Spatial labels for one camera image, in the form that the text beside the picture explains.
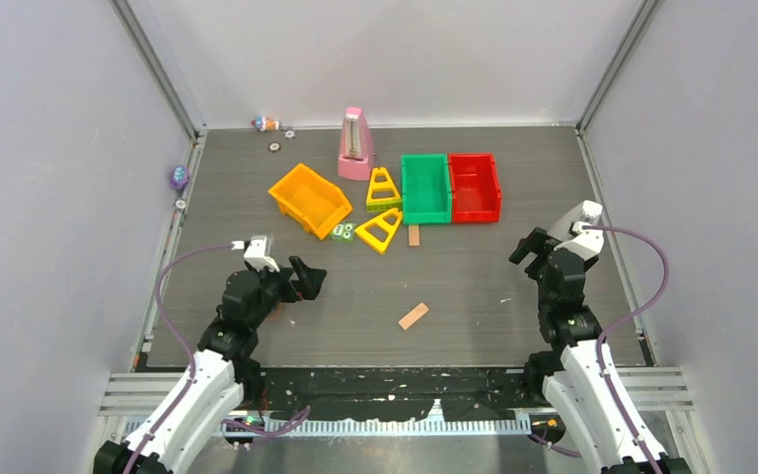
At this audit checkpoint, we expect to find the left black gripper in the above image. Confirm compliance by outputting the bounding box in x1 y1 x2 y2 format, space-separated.
247 256 324 330

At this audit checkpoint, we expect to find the orange plastic bin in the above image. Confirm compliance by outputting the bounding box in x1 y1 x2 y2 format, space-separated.
268 163 353 240

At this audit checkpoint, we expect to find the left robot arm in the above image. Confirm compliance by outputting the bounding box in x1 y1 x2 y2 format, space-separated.
92 256 328 473

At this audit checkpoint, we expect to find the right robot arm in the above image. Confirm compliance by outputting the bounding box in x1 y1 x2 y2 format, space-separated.
509 217 691 473

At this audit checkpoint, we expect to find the green owl toy block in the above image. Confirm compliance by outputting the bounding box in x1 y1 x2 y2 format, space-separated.
331 222 356 241

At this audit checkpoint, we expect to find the red plastic bin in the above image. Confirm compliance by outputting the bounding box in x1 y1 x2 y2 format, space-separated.
448 153 502 224

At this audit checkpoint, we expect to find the yellow triangle block lower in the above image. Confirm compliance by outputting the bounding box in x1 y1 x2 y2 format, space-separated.
355 207 403 255

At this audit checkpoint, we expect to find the yellow triangle block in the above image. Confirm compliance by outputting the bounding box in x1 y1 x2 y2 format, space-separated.
355 207 403 255
365 167 403 212

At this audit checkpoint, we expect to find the yellow triangle block upper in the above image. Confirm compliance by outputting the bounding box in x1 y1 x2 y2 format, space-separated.
365 167 403 212

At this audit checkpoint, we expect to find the green plastic bin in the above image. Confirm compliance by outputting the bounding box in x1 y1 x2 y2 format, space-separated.
401 154 452 225

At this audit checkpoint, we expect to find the small wooden block upright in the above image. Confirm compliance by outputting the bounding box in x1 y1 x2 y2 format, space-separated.
408 224 420 247

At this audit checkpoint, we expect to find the flat wooden block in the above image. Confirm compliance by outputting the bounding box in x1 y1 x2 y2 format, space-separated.
398 302 429 331

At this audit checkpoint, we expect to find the pink metronome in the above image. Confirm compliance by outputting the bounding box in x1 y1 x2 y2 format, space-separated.
337 107 376 182

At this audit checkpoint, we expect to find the purple toy ball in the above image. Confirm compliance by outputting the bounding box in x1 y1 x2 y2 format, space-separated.
170 165 190 192

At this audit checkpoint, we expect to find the small toy figurine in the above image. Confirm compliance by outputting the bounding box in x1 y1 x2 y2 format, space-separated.
250 116 281 132

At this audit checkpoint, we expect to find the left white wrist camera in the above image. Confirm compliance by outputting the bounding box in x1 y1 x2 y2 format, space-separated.
231 235 280 273

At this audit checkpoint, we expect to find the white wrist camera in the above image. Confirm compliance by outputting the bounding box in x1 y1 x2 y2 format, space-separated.
231 235 280 273
547 200 605 262

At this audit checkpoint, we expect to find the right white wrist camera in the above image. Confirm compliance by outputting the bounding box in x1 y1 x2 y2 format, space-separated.
547 200 605 262

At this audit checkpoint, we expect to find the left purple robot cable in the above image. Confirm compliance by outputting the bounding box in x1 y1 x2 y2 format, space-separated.
121 243 312 474

